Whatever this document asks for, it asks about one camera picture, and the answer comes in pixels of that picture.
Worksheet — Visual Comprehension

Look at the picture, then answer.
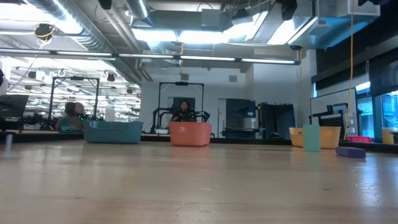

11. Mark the blue plastic bin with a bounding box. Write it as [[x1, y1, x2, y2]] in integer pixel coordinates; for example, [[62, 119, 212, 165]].
[[82, 119, 144, 144]]

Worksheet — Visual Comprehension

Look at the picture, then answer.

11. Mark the long LED light bar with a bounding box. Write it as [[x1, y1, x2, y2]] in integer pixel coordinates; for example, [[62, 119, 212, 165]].
[[0, 48, 302, 66]]

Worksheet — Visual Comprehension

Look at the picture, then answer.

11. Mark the orange plastic bin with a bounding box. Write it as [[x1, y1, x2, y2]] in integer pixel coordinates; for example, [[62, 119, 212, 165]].
[[169, 121, 213, 147]]

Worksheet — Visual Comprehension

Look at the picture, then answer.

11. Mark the black aluminium table frame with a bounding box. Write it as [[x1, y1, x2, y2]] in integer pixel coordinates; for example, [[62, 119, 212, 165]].
[[0, 130, 398, 155]]

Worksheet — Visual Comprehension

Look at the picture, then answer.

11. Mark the black robot station frame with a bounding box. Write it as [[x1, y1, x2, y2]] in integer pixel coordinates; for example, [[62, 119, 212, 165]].
[[48, 76, 101, 130], [150, 81, 212, 135]]

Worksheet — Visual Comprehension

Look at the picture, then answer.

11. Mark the black ceiling cable reel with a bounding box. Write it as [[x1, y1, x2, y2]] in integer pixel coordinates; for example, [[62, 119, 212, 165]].
[[33, 23, 57, 41]]

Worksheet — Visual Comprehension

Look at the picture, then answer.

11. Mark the teal cube block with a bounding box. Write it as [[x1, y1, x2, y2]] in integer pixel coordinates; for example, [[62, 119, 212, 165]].
[[303, 124, 322, 152]]

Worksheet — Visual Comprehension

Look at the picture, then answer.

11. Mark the black computer monitor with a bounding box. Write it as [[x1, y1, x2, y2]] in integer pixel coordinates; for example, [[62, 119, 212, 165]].
[[0, 94, 30, 131]]

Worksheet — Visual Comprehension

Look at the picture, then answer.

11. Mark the pink plastic bin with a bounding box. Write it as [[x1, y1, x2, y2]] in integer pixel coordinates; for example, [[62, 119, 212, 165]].
[[347, 135, 373, 144]]

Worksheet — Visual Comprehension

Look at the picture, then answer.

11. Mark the yellow plastic bin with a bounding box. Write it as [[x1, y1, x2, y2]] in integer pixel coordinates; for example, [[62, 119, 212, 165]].
[[289, 126, 341, 150]]

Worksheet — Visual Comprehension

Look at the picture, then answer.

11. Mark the purple long block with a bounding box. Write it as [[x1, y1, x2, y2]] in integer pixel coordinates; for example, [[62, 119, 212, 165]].
[[335, 146, 367, 159]]

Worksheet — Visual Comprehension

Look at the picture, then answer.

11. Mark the person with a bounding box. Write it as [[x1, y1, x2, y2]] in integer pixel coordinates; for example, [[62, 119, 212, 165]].
[[170, 99, 198, 123], [55, 101, 85, 132]]

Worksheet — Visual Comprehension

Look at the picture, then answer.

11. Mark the thick yellow cable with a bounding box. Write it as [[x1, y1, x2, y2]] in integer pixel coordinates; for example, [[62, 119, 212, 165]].
[[343, 0, 356, 141]]

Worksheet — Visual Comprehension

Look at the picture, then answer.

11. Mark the black pegboard cart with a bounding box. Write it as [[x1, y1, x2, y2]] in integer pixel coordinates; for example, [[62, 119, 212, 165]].
[[309, 102, 349, 128]]

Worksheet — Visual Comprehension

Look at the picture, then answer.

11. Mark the black cabinet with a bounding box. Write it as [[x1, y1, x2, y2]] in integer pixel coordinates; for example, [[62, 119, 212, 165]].
[[257, 102, 296, 140]]

